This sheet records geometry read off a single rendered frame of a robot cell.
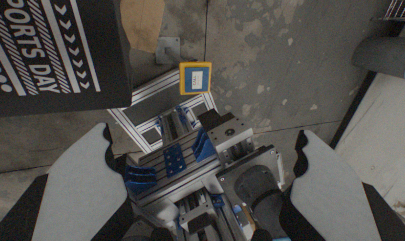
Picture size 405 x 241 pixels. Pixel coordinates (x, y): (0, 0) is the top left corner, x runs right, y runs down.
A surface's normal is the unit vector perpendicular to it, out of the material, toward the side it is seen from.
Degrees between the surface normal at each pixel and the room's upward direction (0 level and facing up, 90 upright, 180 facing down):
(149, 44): 3
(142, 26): 0
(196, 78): 0
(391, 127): 90
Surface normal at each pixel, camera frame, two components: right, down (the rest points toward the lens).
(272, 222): -0.78, -0.38
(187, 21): 0.29, 0.48
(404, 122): -0.95, 0.11
